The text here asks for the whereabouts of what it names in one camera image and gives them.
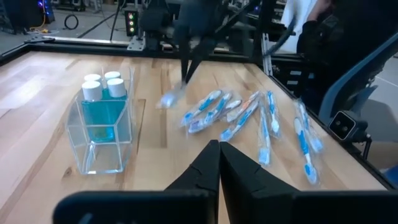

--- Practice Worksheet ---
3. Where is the grey toothbrush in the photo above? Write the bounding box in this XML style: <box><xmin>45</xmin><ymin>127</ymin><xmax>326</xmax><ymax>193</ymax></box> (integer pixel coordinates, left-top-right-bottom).
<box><xmin>155</xmin><ymin>82</ymin><xmax>189</xmax><ymax>110</ymax></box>

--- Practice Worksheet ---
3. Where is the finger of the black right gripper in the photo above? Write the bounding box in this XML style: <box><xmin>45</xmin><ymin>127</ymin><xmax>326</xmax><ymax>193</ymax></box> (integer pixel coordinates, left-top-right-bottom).
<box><xmin>185</xmin><ymin>38</ymin><xmax>216</xmax><ymax>83</ymax></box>
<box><xmin>177</xmin><ymin>26</ymin><xmax>192</xmax><ymax>83</ymax></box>

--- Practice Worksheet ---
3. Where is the person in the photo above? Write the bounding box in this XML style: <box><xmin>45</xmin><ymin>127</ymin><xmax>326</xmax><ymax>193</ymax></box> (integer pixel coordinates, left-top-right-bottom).
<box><xmin>297</xmin><ymin>0</ymin><xmax>398</xmax><ymax>103</ymax></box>

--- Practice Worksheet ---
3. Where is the blue toothbrush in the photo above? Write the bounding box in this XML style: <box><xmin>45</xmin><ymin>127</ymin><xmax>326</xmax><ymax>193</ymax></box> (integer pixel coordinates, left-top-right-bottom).
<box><xmin>219</xmin><ymin>100</ymin><xmax>260</xmax><ymax>142</ymax></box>
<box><xmin>180</xmin><ymin>89</ymin><xmax>223</xmax><ymax>128</ymax></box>
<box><xmin>295</xmin><ymin>98</ymin><xmax>325</xmax><ymax>154</ymax></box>
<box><xmin>293</xmin><ymin>116</ymin><xmax>318</xmax><ymax>186</ymax></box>
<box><xmin>187</xmin><ymin>91</ymin><xmax>233</xmax><ymax>135</ymax></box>
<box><xmin>257</xmin><ymin>102</ymin><xmax>272</xmax><ymax>166</ymax></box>
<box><xmin>266</xmin><ymin>90</ymin><xmax>282</xmax><ymax>139</ymax></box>

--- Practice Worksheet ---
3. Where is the blue office chair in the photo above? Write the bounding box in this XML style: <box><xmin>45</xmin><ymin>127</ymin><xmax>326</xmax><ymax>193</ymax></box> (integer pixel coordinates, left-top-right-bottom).
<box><xmin>318</xmin><ymin>30</ymin><xmax>398</xmax><ymax>131</ymax></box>

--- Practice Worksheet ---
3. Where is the purple toothbrush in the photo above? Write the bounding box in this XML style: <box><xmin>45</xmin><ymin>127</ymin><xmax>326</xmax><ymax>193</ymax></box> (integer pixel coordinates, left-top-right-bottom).
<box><xmin>217</xmin><ymin>99</ymin><xmax>243</xmax><ymax>121</ymax></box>

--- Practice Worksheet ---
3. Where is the clear acrylic organizer box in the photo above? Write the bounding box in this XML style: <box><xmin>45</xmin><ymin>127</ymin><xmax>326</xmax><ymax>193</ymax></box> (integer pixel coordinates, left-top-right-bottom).
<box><xmin>64</xmin><ymin>67</ymin><xmax>136</xmax><ymax>175</ymax></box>

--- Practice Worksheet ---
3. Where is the orange toothbrush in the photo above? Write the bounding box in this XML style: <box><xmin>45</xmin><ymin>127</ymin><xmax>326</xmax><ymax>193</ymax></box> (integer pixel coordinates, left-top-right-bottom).
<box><xmin>226</xmin><ymin>90</ymin><xmax>261</xmax><ymax>123</ymax></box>

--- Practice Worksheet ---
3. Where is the black box with lights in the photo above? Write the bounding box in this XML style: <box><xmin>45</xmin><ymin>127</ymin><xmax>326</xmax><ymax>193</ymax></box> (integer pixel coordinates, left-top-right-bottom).
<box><xmin>124</xmin><ymin>9</ymin><xmax>139</xmax><ymax>37</ymax></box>

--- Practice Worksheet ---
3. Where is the small black stereo camera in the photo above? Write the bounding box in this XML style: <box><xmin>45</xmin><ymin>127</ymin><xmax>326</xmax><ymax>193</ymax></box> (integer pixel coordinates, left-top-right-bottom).
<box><xmin>328</xmin><ymin>110</ymin><xmax>373</xmax><ymax>160</ymax></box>

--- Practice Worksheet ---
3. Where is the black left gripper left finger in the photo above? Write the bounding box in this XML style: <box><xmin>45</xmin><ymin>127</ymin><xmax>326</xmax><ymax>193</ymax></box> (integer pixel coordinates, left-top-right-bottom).
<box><xmin>52</xmin><ymin>139</ymin><xmax>221</xmax><ymax>224</ymax></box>

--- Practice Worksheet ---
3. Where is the white aluminium extrusion bar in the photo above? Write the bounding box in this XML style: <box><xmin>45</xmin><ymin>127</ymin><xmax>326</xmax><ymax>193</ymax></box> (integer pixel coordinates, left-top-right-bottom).
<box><xmin>262</xmin><ymin>32</ymin><xmax>274</xmax><ymax>76</ymax></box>

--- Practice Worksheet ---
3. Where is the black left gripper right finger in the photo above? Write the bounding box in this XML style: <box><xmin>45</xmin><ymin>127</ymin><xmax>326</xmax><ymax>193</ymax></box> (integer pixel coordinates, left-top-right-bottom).
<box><xmin>220</xmin><ymin>141</ymin><xmax>398</xmax><ymax>224</ymax></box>

